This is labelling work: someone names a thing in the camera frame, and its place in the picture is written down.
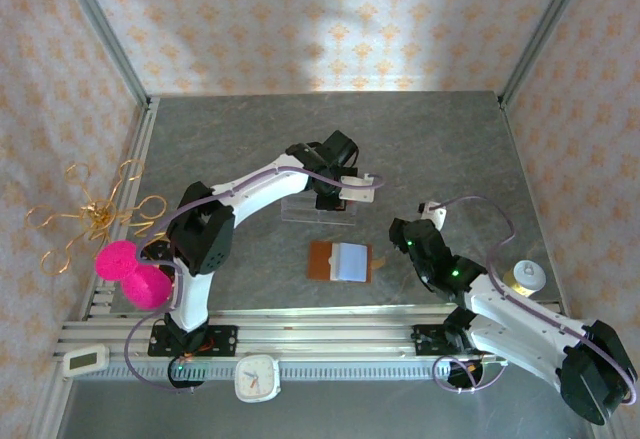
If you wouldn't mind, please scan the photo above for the clear acrylic card stand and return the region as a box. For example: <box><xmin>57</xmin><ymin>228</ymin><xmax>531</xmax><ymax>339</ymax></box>
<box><xmin>279</xmin><ymin>193</ymin><xmax>360</xmax><ymax>229</ymax></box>

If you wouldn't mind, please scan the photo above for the gold spool white cap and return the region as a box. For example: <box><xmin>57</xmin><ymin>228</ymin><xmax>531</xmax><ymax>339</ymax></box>
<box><xmin>503</xmin><ymin>258</ymin><xmax>547</xmax><ymax>301</ymax></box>

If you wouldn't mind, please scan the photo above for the black round controller box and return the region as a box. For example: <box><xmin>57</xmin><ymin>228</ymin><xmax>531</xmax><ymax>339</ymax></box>
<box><xmin>447</xmin><ymin>358</ymin><xmax>487</xmax><ymax>393</ymax></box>
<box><xmin>167</xmin><ymin>357</ymin><xmax>210</xmax><ymax>393</ymax></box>

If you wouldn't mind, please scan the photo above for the black round dish gold rim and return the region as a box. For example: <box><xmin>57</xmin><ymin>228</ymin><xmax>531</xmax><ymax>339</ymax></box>
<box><xmin>139</xmin><ymin>236</ymin><xmax>174</xmax><ymax>265</ymax></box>

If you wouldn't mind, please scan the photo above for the white square clock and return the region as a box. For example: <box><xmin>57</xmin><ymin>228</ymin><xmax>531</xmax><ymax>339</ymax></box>
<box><xmin>234</xmin><ymin>353</ymin><xmax>281</xmax><ymax>404</ymax></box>

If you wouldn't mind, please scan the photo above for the pink hourglass sponge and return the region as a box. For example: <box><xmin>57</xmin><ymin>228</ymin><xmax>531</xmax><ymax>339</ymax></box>
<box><xmin>94</xmin><ymin>239</ymin><xmax>175</xmax><ymax>313</ymax></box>

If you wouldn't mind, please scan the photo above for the white digital timer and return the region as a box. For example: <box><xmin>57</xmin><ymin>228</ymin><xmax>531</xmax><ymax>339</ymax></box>
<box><xmin>62</xmin><ymin>342</ymin><xmax>111</xmax><ymax>379</ymax></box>

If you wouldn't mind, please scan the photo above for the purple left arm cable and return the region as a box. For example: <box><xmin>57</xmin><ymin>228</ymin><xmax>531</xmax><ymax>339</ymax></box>
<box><xmin>123</xmin><ymin>166</ymin><xmax>387</xmax><ymax>394</ymax></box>

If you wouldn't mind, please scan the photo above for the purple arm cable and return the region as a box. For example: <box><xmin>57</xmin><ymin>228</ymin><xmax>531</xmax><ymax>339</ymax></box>
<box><xmin>427</xmin><ymin>195</ymin><xmax>640</xmax><ymax>408</ymax></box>
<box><xmin>123</xmin><ymin>166</ymin><xmax>387</xmax><ymax>394</ymax></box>

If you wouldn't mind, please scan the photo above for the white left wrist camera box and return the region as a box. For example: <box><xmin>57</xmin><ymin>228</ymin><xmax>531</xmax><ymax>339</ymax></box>
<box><xmin>338</xmin><ymin>172</ymin><xmax>377</xmax><ymax>204</ymax></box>

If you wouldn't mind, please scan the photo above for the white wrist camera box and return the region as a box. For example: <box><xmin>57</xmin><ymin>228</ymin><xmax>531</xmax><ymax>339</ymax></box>
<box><xmin>338</xmin><ymin>172</ymin><xmax>377</xmax><ymax>204</ymax></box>
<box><xmin>421</xmin><ymin>200</ymin><xmax>450</xmax><ymax>233</ymax></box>

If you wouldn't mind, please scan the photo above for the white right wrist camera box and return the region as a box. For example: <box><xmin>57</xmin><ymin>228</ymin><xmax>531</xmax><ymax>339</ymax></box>
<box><xmin>421</xmin><ymin>200</ymin><xmax>450</xmax><ymax>233</ymax></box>

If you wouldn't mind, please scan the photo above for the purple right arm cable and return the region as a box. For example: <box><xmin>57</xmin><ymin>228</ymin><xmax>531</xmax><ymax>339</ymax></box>
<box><xmin>427</xmin><ymin>195</ymin><xmax>640</xmax><ymax>408</ymax></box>

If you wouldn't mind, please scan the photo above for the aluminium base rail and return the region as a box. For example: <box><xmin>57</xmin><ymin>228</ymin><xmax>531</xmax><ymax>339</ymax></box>
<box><xmin>59</xmin><ymin>306</ymin><xmax>566</xmax><ymax>366</ymax></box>

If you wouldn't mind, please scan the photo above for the grey slotted cable duct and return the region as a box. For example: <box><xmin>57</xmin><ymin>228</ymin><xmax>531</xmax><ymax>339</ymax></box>
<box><xmin>107</xmin><ymin>361</ymin><xmax>541</xmax><ymax>384</ymax></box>

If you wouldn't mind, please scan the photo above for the aluminium side rail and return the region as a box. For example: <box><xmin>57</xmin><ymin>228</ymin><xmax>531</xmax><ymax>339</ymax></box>
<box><xmin>39</xmin><ymin>98</ymin><xmax>161</xmax><ymax>439</ymax></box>

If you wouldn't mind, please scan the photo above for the gold wire ornament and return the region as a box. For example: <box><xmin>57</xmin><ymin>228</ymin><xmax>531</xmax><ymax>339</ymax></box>
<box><xmin>24</xmin><ymin>158</ymin><xmax>169</xmax><ymax>278</ymax></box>

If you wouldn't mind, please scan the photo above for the aluminium frame post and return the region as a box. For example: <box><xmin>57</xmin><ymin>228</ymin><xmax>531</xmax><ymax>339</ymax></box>
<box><xmin>53</xmin><ymin>0</ymin><xmax>154</xmax><ymax>110</ymax></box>
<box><xmin>498</xmin><ymin>0</ymin><xmax>596</xmax><ymax>108</ymax></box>

